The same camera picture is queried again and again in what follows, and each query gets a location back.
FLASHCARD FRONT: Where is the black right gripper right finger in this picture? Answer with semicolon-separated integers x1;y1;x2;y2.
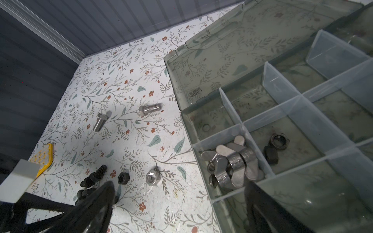
244;180;313;233

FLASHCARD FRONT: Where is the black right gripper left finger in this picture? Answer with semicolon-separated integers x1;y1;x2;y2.
46;181;116;233

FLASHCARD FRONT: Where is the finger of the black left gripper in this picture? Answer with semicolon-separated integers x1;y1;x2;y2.
13;192;75;213
9;212;65;233

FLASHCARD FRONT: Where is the black bolts cluster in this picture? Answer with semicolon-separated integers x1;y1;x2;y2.
75;165;107;205

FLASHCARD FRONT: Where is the yellow calculator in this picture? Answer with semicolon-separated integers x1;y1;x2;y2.
28;143;53;178

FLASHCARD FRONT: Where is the small black nut on table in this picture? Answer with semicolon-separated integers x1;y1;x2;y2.
118;172;130;185

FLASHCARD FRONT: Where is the silver wing nut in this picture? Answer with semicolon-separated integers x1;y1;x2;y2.
227;136;263;182
209;174;235;190
214;145;245;189
201;150;222;174

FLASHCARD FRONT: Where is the black nut in box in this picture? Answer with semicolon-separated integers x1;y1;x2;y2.
269;133;290;150
264;146;279;165

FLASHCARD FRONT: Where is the silver hex nut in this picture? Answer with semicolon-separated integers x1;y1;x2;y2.
146;167;161;186

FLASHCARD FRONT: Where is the silver bolt on table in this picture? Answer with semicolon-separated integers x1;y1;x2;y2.
93;112;110;132
139;103;162;117

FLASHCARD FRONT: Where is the clear green organizer box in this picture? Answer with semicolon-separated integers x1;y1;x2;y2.
164;1;373;233

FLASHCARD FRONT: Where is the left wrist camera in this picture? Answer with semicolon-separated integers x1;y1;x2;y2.
1;159;40;203

